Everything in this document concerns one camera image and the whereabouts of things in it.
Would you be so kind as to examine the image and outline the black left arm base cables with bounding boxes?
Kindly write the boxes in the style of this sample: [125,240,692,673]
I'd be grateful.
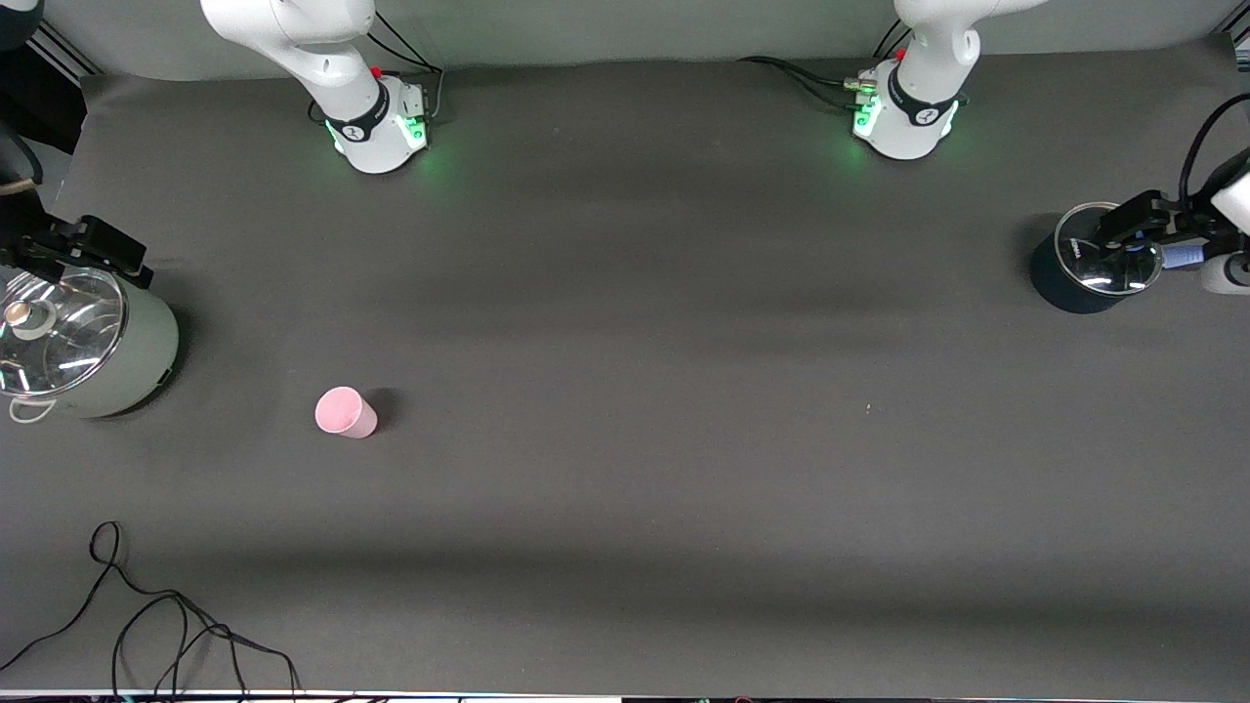
[737,0,909,113]

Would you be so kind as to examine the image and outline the dark blue saucepan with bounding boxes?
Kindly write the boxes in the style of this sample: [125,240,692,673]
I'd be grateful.
[1030,202,1207,315]

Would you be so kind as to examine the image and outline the sage green cooking pot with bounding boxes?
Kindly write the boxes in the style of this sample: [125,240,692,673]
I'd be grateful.
[0,252,182,423]

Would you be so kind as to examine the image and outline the black arm base cables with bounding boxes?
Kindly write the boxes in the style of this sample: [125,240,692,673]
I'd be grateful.
[311,5,445,128]
[737,0,909,113]

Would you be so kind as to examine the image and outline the thin black loose cable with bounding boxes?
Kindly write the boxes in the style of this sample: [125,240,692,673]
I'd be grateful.
[0,520,302,699]

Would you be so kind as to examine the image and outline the pink plastic cup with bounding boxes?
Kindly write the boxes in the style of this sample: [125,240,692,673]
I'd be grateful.
[314,386,379,439]

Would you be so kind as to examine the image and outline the glass lid with grey knob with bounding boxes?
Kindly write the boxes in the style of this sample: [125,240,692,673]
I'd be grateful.
[0,264,128,399]

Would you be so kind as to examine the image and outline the black right arm base cables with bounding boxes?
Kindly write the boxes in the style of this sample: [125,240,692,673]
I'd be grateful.
[311,5,445,128]

